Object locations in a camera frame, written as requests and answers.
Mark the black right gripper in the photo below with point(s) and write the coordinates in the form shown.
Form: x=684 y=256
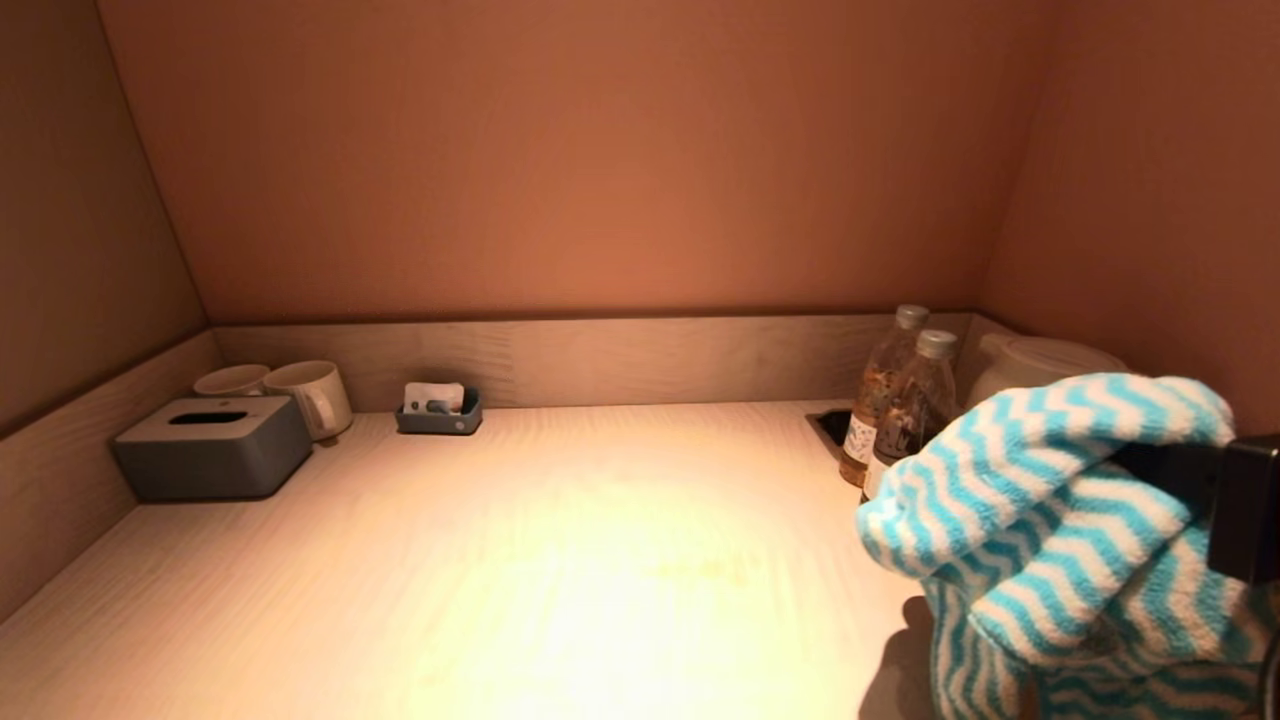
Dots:
x=1248 y=510

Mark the blue white striped towel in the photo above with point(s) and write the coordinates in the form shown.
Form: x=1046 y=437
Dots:
x=1050 y=540

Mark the white electric kettle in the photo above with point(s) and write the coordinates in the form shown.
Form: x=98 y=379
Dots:
x=1040 y=362

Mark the dark drink plastic bottle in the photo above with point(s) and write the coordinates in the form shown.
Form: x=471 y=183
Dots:
x=920 y=400

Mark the amber tea plastic bottle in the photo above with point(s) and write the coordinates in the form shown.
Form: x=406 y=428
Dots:
x=878 y=385

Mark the black recessed table socket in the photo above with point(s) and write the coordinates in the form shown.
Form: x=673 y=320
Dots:
x=832 y=426

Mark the small grey tray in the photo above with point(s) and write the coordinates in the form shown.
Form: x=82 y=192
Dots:
x=440 y=424

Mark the white sachet packets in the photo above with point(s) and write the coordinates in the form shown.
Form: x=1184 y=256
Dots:
x=430 y=395

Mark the white ceramic mug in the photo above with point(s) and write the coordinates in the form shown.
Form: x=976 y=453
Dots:
x=308 y=390
x=232 y=380

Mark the grey tissue box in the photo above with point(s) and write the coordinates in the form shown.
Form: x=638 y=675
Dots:
x=215 y=455

